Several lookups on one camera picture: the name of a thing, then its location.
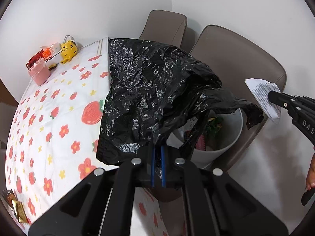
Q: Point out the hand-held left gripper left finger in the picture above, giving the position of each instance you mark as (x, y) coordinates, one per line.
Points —
(103, 201)

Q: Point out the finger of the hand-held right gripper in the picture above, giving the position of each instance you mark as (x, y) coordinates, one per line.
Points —
(290, 100)
(300, 111)

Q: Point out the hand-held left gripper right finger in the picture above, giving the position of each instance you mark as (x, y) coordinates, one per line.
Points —
(211, 201)

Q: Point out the white printed paper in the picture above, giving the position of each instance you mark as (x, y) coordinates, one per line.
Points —
(264, 95)

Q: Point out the white trash bin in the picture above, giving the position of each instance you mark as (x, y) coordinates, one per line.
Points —
(221, 150)

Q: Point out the black trash bag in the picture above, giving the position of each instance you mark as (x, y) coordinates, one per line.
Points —
(147, 91)

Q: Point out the person's right hand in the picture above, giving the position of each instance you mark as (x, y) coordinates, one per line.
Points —
(310, 174)

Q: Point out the pink snack packet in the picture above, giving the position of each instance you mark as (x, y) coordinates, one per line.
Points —
(202, 142)

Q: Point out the white snack packet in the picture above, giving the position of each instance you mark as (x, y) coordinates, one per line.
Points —
(192, 125)

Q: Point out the gold foil wrapper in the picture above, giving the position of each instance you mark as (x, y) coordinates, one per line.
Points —
(19, 210)

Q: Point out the floral strawberry tablecloth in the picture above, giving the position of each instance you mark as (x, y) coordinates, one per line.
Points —
(56, 127)

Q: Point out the brown foil wrapper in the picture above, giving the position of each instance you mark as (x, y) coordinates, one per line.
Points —
(8, 195)

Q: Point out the pink cup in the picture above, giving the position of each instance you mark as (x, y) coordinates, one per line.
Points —
(39, 73)

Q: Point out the yellow tiger toy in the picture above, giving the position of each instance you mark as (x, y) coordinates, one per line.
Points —
(69, 51)

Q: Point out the red and orange packets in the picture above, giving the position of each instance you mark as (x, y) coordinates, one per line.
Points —
(33, 60)

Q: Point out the white and orange box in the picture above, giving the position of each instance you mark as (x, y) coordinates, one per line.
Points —
(50, 49)

